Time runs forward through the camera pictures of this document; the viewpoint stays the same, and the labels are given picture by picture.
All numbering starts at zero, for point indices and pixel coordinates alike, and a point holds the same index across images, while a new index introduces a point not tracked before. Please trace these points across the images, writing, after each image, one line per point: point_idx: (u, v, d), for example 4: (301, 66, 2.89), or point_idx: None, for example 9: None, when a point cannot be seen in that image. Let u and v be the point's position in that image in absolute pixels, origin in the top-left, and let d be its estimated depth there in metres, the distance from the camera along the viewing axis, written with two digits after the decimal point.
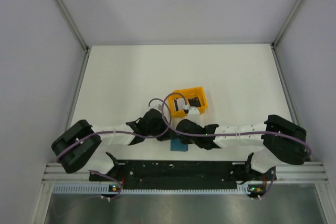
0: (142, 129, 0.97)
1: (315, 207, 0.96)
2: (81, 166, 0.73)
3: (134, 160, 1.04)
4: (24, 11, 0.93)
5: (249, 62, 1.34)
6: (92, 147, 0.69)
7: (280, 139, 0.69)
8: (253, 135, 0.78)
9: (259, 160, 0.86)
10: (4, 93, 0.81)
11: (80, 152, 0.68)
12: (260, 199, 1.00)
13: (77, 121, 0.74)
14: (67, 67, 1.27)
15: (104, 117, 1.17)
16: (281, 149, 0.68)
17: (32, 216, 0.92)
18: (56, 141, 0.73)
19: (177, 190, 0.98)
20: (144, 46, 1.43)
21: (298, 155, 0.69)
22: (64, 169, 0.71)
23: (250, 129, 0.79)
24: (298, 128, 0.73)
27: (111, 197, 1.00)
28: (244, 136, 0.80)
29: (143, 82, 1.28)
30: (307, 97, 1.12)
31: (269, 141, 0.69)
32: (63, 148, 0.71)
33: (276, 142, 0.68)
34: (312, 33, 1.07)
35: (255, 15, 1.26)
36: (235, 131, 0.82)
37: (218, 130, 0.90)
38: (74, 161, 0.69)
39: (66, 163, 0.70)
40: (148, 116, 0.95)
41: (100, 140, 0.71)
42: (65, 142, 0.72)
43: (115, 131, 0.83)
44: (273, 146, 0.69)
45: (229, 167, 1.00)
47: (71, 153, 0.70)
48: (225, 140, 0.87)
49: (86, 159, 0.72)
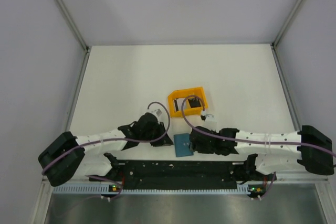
0: (136, 133, 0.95)
1: (315, 207, 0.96)
2: (67, 178, 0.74)
3: (134, 159, 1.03)
4: (23, 10, 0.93)
5: (249, 62, 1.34)
6: (75, 160, 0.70)
7: (315, 152, 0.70)
8: (286, 146, 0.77)
9: (268, 162, 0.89)
10: (5, 93, 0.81)
11: (63, 167, 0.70)
12: (260, 199, 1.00)
13: (62, 134, 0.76)
14: (67, 67, 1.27)
15: (97, 123, 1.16)
16: (317, 161, 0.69)
17: (32, 215, 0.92)
18: (42, 154, 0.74)
19: (177, 190, 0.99)
20: (144, 46, 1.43)
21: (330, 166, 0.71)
22: (50, 182, 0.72)
23: (281, 139, 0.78)
24: (327, 140, 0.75)
27: (111, 197, 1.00)
28: (275, 146, 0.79)
29: (142, 83, 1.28)
30: (307, 97, 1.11)
31: (307, 155, 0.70)
32: (48, 161, 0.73)
33: (313, 154, 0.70)
34: (312, 33, 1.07)
35: (255, 16, 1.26)
36: (264, 140, 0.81)
37: (241, 136, 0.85)
38: (57, 175, 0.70)
39: (52, 176, 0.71)
40: (143, 119, 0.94)
41: (83, 153, 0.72)
42: (51, 155, 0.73)
43: (102, 141, 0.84)
44: (311, 158, 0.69)
45: (226, 149, 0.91)
47: (55, 167, 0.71)
48: (249, 148, 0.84)
49: (72, 172, 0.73)
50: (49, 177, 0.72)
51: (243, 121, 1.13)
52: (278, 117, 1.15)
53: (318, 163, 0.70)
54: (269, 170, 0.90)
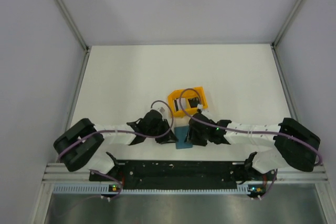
0: (142, 129, 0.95)
1: (315, 206, 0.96)
2: (83, 164, 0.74)
3: (134, 159, 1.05)
4: (23, 11, 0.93)
5: (249, 62, 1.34)
6: (95, 145, 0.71)
7: (291, 143, 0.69)
8: (265, 135, 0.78)
9: (263, 159, 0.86)
10: (5, 93, 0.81)
11: (82, 151, 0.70)
12: (261, 199, 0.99)
13: (80, 119, 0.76)
14: (67, 67, 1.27)
15: (104, 117, 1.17)
16: (291, 151, 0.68)
17: (32, 215, 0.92)
18: (58, 139, 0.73)
19: (177, 190, 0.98)
20: (143, 46, 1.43)
21: (307, 160, 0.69)
22: (66, 167, 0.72)
23: (262, 129, 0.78)
24: (312, 136, 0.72)
27: (111, 197, 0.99)
28: (256, 135, 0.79)
29: (143, 83, 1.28)
30: (307, 97, 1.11)
31: (281, 143, 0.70)
32: (65, 147, 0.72)
33: (287, 144, 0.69)
34: (313, 33, 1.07)
35: (255, 16, 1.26)
36: (248, 129, 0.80)
37: (230, 125, 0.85)
38: (75, 159, 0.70)
39: (69, 161, 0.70)
40: (149, 116, 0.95)
41: (102, 138, 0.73)
42: (67, 140, 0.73)
43: (116, 130, 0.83)
44: (283, 147, 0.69)
45: (218, 138, 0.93)
47: (73, 152, 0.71)
48: (237, 137, 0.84)
49: (89, 157, 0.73)
50: (65, 162, 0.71)
51: (243, 121, 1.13)
52: (278, 117, 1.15)
53: (292, 153, 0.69)
54: (264, 168, 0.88)
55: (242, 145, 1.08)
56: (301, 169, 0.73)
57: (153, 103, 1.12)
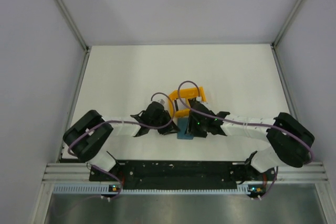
0: (146, 121, 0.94)
1: (315, 207, 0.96)
2: (93, 155, 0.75)
3: (134, 160, 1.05)
4: (23, 11, 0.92)
5: (249, 62, 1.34)
6: (105, 134, 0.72)
7: (283, 136, 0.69)
8: (260, 127, 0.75)
9: (261, 158, 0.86)
10: (5, 93, 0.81)
11: (93, 140, 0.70)
12: (261, 199, 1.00)
13: (88, 112, 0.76)
14: (67, 67, 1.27)
15: (107, 111, 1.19)
16: (282, 145, 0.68)
17: (32, 216, 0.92)
18: (67, 131, 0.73)
19: (177, 190, 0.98)
20: (143, 46, 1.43)
21: (297, 155, 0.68)
22: (78, 158, 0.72)
23: (258, 121, 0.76)
24: (306, 132, 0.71)
27: (111, 197, 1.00)
28: (251, 128, 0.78)
29: (143, 82, 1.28)
30: (307, 97, 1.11)
31: (273, 135, 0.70)
32: (75, 138, 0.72)
33: (279, 137, 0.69)
34: (313, 33, 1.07)
35: (255, 16, 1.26)
36: (243, 121, 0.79)
37: (228, 117, 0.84)
38: (87, 149, 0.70)
39: (80, 152, 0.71)
40: (151, 107, 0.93)
41: (111, 127, 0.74)
42: (77, 131, 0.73)
43: (123, 121, 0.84)
44: (275, 139, 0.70)
45: (216, 129, 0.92)
47: (84, 142, 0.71)
48: (232, 128, 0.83)
49: (99, 147, 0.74)
50: (76, 153, 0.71)
51: None
52: None
53: (282, 147, 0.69)
54: (263, 167, 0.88)
55: (241, 145, 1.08)
56: (291, 164, 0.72)
57: (153, 95, 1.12)
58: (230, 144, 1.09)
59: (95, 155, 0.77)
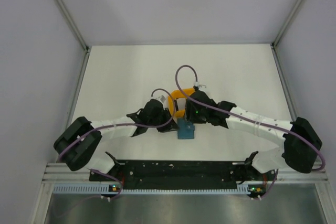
0: (144, 119, 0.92)
1: (315, 207, 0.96)
2: (84, 163, 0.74)
3: (134, 160, 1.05)
4: (23, 11, 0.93)
5: (249, 62, 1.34)
6: (94, 142, 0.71)
7: (300, 144, 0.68)
8: (274, 129, 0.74)
9: (262, 159, 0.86)
10: (5, 93, 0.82)
11: (82, 149, 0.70)
12: (261, 199, 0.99)
13: (76, 119, 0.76)
14: (67, 67, 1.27)
15: (105, 112, 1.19)
16: (298, 152, 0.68)
17: (32, 216, 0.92)
18: (58, 140, 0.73)
19: (177, 190, 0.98)
20: (143, 46, 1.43)
21: (308, 162, 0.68)
22: (69, 167, 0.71)
23: (271, 123, 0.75)
24: (317, 140, 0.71)
27: (111, 197, 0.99)
28: (264, 128, 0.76)
29: (143, 82, 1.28)
30: (307, 97, 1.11)
31: (291, 141, 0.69)
32: (64, 146, 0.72)
33: (296, 144, 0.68)
34: (313, 33, 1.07)
35: (255, 16, 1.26)
36: (255, 119, 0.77)
37: (234, 110, 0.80)
38: (76, 158, 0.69)
39: (70, 161, 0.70)
40: (149, 106, 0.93)
41: (100, 135, 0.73)
42: (67, 140, 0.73)
43: (115, 125, 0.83)
44: (292, 146, 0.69)
45: (217, 119, 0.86)
47: (73, 151, 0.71)
48: (239, 124, 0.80)
49: (89, 155, 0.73)
50: (67, 162, 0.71)
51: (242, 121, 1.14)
52: (278, 117, 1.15)
53: (297, 154, 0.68)
54: (263, 167, 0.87)
55: (241, 145, 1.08)
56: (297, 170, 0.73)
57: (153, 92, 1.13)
58: (230, 144, 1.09)
59: (87, 161, 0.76)
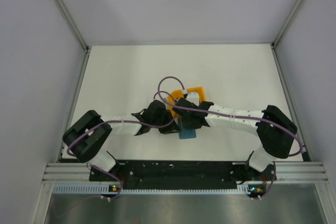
0: (147, 119, 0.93)
1: (314, 207, 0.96)
2: (92, 156, 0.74)
3: (134, 160, 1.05)
4: (23, 11, 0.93)
5: (249, 62, 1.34)
6: (104, 135, 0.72)
7: (273, 130, 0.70)
8: (248, 120, 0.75)
9: (258, 157, 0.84)
10: (5, 93, 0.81)
11: (92, 140, 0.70)
12: (261, 199, 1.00)
13: (87, 112, 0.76)
14: (67, 67, 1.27)
15: (107, 110, 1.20)
16: (272, 138, 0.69)
17: (32, 216, 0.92)
18: (67, 131, 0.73)
19: (177, 190, 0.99)
20: (143, 46, 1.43)
21: (283, 147, 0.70)
22: (77, 158, 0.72)
23: (245, 114, 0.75)
24: (291, 125, 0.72)
27: (111, 197, 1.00)
28: (239, 120, 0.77)
29: (143, 82, 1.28)
30: (307, 97, 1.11)
31: (263, 129, 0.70)
32: (74, 138, 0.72)
33: (269, 130, 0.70)
34: (313, 33, 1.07)
35: (255, 16, 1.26)
36: (230, 113, 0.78)
37: (211, 109, 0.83)
38: (86, 149, 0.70)
39: (79, 152, 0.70)
40: (153, 105, 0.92)
41: (109, 128, 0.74)
42: (76, 132, 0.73)
43: (123, 120, 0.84)
44: (265, 133, 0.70)
45: (198, 119, 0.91)
47: (82, 143, 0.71)
48: (218, 120, 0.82)
49: (98, 148, 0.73)
50: (76, 154, 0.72)
51: None
52: None
53: (271, 140, 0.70)
54: (261, 165, 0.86)
55: (241, 145, 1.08)
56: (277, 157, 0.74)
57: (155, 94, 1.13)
58: (230, 144, 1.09)
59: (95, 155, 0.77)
